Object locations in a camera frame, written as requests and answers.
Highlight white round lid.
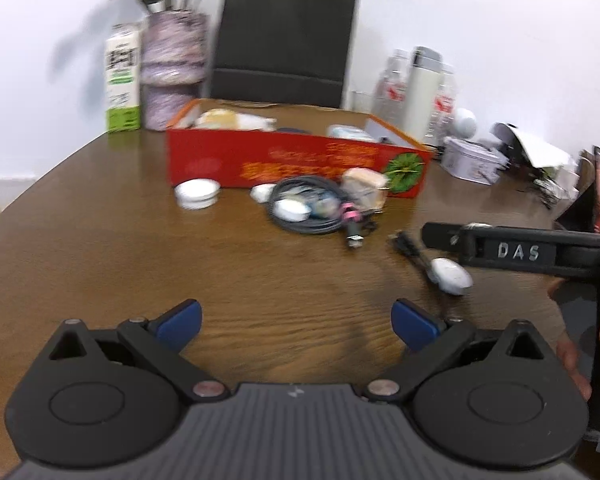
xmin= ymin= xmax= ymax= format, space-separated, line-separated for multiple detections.
xmin=174 ymin=179 xmax=221 ymax=211

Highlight white charger with black cord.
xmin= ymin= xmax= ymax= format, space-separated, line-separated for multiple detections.
xmin=389 ymin=230 xmax=474 ymax=296

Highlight white paper sheet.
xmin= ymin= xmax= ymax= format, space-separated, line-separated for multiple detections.
xmin=490 ymin=122 xmax=581 ymax=171

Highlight tangled black cables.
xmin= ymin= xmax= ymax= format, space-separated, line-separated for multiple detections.
xmin=525 ymin=170 xmax=576 ymax=206

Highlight white blue-label pack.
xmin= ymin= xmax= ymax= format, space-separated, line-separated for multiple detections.
xmin=327 ymin=124 xmax=376 ymax=143

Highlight black paper bag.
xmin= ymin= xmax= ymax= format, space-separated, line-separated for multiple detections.
xmin=207 ymin=0 xmax=362 ymax=110

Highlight purple ceramic vase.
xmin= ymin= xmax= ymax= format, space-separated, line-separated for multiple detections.
xmin=140 ymin=10 xmax=208 ymax=132

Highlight person's right hand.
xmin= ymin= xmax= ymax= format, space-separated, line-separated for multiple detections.
xmin=547 ymin=275 xmax=600 ymax=402

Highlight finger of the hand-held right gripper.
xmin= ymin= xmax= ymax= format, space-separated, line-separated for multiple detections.
xmin=421 ymin=221 xmax=488 ymax=256

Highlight white tissue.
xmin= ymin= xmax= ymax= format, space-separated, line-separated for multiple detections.
xmin=250 ymin=183 xmax=279 ymax=204

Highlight yellow white plush toy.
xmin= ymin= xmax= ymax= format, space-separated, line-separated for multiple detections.
xmin=195 ymin=109 xmax=277 ymax=132

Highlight red cardboard box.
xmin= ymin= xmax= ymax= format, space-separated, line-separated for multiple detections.
xmin=166 ymin=99 xmax=433 ymax=200

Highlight white green milk carton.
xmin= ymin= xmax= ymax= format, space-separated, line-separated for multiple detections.
xmin=104 ymin=24 xmax=143 ymax=134

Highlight black cable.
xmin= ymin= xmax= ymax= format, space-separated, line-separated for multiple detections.
xmin=267 ymin=176 xmax=378 ymax=251

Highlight white printed tin box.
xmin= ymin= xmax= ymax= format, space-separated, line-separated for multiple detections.
xmin=439 ymin=136 xmax=508 ymax=185

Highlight clear water bottle red label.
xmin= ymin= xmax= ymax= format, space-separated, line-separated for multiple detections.
xmin=427 ymin=65 xmax=458 ymax=146
xmin=372 ymin=49 xmax=412 ymax=131

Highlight white round speaker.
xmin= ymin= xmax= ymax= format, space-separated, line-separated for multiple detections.
xmin=450 ymin=108 xmax=478 ymax=138

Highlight wooden desktop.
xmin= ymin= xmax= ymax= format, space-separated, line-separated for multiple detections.
xmin=0 ymin=105 xmax=600 ymax=480

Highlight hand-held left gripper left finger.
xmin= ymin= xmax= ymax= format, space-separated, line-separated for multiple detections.
xmin=47 ymin=299 xmax=230 ymax=403

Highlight white thermos grey lid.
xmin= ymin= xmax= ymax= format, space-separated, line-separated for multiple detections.
xmin=402 ymin=46 xmax=446 ymax=145

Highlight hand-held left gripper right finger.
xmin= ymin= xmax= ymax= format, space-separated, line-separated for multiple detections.
xmin=365 ymin=298 xmax=556 ymax=402

